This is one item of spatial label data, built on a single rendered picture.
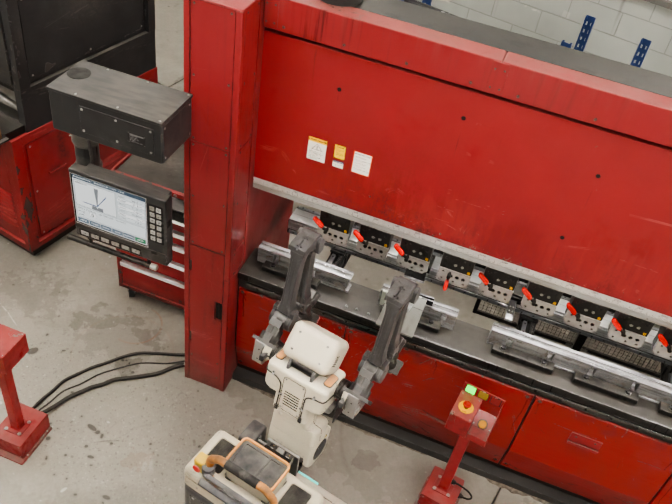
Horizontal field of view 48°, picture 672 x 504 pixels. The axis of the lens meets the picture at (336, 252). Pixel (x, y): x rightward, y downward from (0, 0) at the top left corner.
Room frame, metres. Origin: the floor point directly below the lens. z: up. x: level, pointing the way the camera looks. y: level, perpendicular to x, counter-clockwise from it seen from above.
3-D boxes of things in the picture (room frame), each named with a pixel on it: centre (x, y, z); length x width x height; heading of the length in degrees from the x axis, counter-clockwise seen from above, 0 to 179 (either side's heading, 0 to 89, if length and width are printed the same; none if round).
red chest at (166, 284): (3.35, 0.98, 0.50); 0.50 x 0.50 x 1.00; 76
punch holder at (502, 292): (2.57, -0.76, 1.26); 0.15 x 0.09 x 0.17; 76
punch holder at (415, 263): (2.66, -0.37, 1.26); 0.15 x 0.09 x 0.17; 76
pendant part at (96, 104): (2.49, 0.94, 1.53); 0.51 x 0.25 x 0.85; 77
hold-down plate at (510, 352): (2.46, -0.97, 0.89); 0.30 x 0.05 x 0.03; 76
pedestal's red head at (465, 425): (2.19, -0.76, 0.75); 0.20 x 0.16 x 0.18; 69
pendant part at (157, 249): (2.40, 0.91, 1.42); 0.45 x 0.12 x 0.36; 77
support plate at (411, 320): (2.52, -0.36, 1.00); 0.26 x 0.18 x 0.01; 166
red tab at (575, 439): (2.26, -1.35, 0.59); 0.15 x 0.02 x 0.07; 76
